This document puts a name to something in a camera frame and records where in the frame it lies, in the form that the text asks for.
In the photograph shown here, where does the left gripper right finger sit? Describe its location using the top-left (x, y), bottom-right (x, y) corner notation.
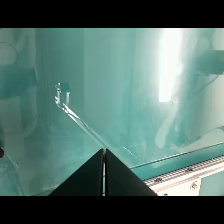
top-left (104, 148), bottom-right (158, 197)

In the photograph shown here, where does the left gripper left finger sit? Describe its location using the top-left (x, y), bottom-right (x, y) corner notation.
top-left (49, 148), bottom-right (105, 197)

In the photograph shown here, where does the silver frame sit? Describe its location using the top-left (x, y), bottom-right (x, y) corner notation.
top-left (143, 155), bottom-right (224, 197)

